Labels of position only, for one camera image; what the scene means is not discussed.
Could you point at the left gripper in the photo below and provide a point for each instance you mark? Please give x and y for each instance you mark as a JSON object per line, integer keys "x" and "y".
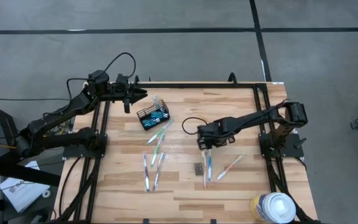
{"x": 118, "y": 93}

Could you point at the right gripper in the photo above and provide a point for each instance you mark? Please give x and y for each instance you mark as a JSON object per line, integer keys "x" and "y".
{"x": 213, "y": 133}

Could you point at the small grey floss box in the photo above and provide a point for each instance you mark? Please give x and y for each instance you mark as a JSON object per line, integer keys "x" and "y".
{"x": 199, "y": 168}

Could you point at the purple toothbrush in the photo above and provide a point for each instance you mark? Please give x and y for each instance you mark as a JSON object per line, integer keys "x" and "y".
{"x": 158, "y": 172}
{"x": 146, "y": 174}

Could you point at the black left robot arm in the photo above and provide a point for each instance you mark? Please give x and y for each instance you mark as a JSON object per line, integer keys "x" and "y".
{"x": 73, "y": 104}

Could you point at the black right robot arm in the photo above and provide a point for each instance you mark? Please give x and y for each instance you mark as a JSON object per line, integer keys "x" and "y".
{"x": 250, "y": 117}

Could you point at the black table clamp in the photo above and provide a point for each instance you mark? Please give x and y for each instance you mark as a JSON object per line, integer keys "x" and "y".
{"x": 146, "y": 221}
{"x": 213, "y": 221}

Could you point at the wipes canister with white lid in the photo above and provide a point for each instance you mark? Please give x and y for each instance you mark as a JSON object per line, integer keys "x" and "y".
{"x": 275, "y": 208}

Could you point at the white paper sheet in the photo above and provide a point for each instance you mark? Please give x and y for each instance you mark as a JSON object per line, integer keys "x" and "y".
{"x": 33, "y": 165}

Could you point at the white tape roll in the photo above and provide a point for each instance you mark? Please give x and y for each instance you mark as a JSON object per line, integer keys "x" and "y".
{"x": 43, "y": 193}

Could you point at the black equipment stand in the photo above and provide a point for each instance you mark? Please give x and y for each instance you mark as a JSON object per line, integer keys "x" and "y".
{"x": 2, "y": 124}

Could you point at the white printed booklet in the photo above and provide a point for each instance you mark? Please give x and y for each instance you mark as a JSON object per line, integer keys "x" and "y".
{"x": 20, "y": 194}

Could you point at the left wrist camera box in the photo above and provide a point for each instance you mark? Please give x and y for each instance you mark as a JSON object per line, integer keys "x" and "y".
{"x": 122, "y": 80}

